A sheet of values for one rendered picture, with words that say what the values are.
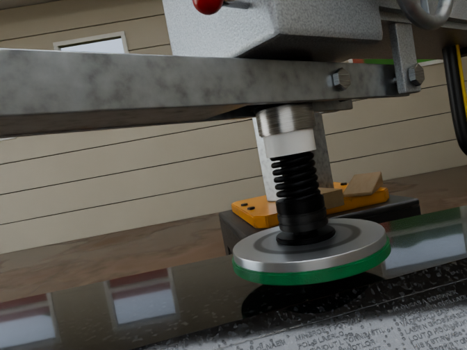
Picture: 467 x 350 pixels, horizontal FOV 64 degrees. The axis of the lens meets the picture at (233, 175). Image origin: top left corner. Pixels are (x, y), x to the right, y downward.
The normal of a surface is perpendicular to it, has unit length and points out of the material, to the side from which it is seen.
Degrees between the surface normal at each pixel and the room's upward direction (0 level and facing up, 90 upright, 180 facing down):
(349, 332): 45
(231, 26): 90
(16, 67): 90
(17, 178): 90
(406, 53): 90
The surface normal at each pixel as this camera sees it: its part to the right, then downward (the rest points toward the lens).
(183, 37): -0.78, 0.18
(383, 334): 0.01, -0.68
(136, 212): 0.06, 0.05
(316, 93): 0.60, -0.06
